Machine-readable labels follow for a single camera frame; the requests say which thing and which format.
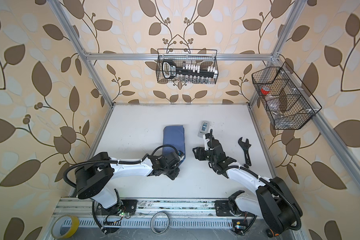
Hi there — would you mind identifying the blue wrapping paper sheet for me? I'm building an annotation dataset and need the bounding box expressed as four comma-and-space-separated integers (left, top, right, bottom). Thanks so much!
163, 125, 186, 164

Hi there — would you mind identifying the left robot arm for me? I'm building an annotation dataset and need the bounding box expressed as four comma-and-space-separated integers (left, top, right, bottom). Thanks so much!
63, 145, 185, 209

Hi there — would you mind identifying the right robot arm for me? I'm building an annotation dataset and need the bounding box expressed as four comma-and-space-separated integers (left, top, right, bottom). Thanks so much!
193, 132, 303, 238

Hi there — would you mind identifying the black adjustable wrench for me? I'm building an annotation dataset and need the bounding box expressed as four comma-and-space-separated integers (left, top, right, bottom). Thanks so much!
238, 137, 252, 166

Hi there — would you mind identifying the black socket set holder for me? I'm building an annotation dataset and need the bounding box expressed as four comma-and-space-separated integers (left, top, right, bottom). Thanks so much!
161, 60, 219, 81

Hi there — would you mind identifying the yellow tape roll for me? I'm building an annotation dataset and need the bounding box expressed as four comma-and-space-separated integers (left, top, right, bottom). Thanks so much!
51, 215, 80, 239

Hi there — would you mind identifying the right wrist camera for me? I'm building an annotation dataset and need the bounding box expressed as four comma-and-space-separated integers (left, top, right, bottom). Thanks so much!
203, 133, 214, 151

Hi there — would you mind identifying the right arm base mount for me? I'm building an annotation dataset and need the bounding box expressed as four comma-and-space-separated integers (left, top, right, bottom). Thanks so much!
215, 200, 255, 218

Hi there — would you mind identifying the grey cable loop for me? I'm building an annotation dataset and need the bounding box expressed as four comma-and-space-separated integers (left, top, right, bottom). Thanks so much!
150, 211, 171, 235

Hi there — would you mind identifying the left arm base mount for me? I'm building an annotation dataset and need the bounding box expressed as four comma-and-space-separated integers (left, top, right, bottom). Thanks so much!
95, 199, 138, 217

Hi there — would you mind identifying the orange handled screwdriver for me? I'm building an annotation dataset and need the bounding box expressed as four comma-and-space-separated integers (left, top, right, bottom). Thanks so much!
266, 229, 280, 238

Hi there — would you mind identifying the back wire basket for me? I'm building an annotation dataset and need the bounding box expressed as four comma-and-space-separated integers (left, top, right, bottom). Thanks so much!
156, 48, 219, 85

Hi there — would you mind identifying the wire basket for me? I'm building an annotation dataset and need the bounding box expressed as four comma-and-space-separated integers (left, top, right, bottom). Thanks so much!
252, 62, 322, 130
156, 48, 219, 85

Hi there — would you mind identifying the right wire basket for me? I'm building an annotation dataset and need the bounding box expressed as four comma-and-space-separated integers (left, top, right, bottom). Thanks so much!
252, 62, 322, 130

